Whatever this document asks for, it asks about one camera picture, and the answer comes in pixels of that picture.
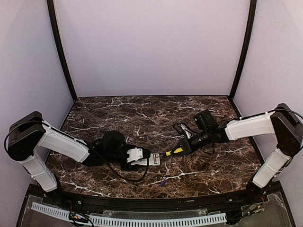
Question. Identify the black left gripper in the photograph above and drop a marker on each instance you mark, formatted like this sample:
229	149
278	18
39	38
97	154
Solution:
126	164

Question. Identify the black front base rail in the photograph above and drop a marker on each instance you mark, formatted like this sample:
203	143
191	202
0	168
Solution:
221	202

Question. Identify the black left corner post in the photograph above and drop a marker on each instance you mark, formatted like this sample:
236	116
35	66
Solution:
59	47

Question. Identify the black right corner post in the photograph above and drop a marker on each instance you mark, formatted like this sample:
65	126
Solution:
244	50

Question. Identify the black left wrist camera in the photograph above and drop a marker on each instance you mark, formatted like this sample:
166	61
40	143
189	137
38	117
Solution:
134	154

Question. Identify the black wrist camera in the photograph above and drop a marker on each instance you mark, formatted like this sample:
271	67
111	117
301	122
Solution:
182	129
134	154

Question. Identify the black corner post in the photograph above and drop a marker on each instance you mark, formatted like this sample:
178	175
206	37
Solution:
59	47
244	50

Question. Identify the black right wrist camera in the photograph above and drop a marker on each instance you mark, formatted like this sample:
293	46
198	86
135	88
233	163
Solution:
182	129

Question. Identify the white slotted cable duct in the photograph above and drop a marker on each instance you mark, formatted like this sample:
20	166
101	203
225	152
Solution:
114	220

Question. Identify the yellow handled screwdriver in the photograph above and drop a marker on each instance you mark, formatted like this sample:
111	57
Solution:
175	152

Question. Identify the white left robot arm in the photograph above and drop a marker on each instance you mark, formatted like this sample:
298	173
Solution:
32	131

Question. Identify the white remote control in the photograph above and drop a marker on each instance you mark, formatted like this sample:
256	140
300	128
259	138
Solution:
144	162

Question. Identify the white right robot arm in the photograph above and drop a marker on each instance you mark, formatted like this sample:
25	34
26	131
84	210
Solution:
281	125

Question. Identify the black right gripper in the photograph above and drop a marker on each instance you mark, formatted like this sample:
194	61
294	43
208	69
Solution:
187	145

